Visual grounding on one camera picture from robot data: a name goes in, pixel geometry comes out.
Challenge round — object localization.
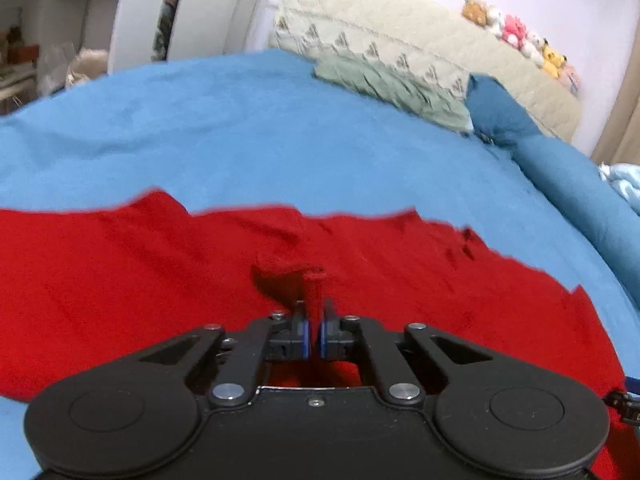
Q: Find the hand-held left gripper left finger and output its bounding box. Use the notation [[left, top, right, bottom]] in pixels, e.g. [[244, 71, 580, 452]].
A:
[[139, 300, 311, 409]]

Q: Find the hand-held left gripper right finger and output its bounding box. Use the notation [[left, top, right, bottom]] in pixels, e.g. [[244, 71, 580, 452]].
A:
[[320, 298, 495, 409]]

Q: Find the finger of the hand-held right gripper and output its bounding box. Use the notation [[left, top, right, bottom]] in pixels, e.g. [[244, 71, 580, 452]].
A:
[[602, 374, 640, 429]]

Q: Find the red garment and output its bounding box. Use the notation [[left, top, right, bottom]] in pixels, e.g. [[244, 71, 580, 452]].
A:
[[0, 187, 629, 480]]

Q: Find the blue bed sheet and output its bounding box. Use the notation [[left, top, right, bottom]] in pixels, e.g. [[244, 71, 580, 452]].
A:
[[0, 50, 640, 480]]

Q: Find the light blue fluffy cloth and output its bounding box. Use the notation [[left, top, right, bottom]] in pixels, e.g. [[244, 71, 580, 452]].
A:
[[597, 162, 640, 217]]

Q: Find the dark blue duvet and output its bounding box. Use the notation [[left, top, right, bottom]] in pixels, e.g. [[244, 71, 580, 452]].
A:
[[467, 74, 640, 307]]

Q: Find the green pillow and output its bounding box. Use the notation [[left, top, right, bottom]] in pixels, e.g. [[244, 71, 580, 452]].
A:
[[314, 55, 475, 134]]

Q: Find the beige curtain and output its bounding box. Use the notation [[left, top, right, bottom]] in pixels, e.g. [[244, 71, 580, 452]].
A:
[[592, 58, 640, 167]]

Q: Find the beige quilted headboard cover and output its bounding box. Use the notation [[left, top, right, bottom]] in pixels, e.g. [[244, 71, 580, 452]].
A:
[[267, 0, 584, 144]]

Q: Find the beige fluffy plush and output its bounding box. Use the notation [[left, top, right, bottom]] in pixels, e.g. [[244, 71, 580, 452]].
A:
[[65, 48, 111, 87]]

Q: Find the white wardrobe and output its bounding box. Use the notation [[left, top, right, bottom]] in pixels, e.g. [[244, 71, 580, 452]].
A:
[[107, 0, 267, 64]]

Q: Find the row of plush toys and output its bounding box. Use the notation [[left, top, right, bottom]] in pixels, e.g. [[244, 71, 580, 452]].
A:
[[460, 0, 584, 99]]

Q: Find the white shelf unit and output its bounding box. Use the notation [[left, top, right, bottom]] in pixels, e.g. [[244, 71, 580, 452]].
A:
[[0, 0, 123, 113]]

